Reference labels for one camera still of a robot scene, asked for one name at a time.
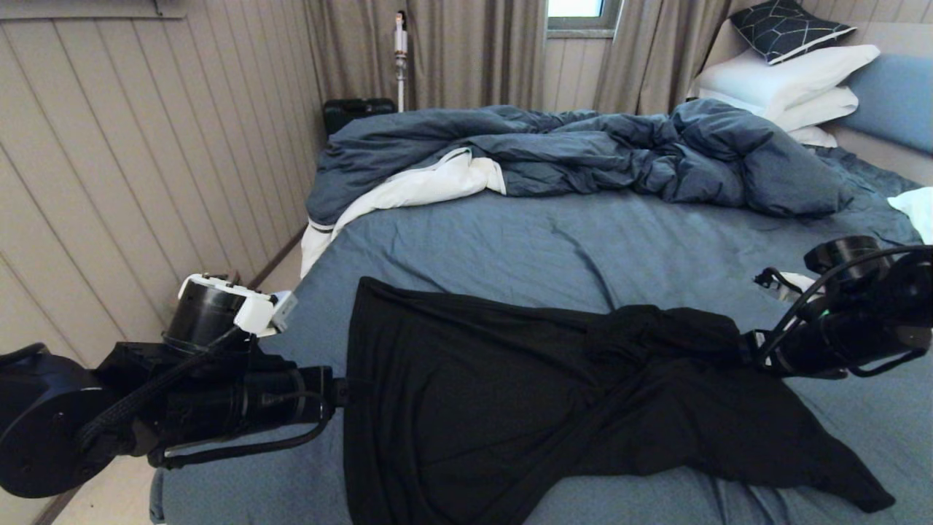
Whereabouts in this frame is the grey framed window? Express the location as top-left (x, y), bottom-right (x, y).
top-left (547, 0), bottom-right (624, 34)

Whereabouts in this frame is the white pillow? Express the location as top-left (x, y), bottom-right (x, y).
top-left (787, 125), bottom-right (839, 149)
top-left (692, 44), bottom-right (881, 114)
top-left (698, 86), bottom-right (861, 133)

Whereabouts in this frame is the blue headboard cushion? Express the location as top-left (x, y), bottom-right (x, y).
top-left (846, 52), bottom-right (933, 156)

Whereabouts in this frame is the white sheet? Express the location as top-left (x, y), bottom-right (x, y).
top-left (300, 148), bottom-right (507, 279)

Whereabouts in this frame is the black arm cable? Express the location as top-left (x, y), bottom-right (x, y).
top-left (73, 321), bottom-right (332, 471)
top-left (754, 246), bottom-right (933, 378)

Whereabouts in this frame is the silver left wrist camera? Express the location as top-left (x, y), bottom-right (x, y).
top-left (271, 290), bottom-right (300, 333)

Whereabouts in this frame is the beige upholstered bed frame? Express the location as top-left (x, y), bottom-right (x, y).
top-left (689, 18), bottom-right (933, 188)

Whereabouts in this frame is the black moon print T-shirt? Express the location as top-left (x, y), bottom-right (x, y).
top-left (343, 277), bottom-right (896, 525)

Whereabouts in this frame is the white cloth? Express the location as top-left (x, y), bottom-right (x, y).
top-left (888, 187), bottom-right (933, 245)

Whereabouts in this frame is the blue bed sheet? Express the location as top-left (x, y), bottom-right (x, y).
top-left (149, 146), bottom-right (933, 525)

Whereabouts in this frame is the beige curtain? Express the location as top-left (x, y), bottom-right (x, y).
top-left (594, 0), bottom-right (766, 117)
top-left (302, 0), bottom-right (547, 114)

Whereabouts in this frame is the black hard case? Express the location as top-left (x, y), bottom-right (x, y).
top-left (323, 98), bottom-right (398, 136)

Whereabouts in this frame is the dark patterned pillow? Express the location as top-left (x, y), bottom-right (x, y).
top-left (729, 0), bottom-right (858, 66)

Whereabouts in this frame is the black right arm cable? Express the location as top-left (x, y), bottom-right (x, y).
top-left (754, 246), bottom-right (933, 378)

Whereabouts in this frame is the crumpled blue duvet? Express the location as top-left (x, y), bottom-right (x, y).
top-left (306, 98), bottom-right (855, 227)

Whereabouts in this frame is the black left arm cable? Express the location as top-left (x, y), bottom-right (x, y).
top-left (73, 321), bottom-right (332, 471)

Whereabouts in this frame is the white stick vacuum cleaner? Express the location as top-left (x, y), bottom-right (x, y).
top-left (394, 10), bottom-right (409, 114)

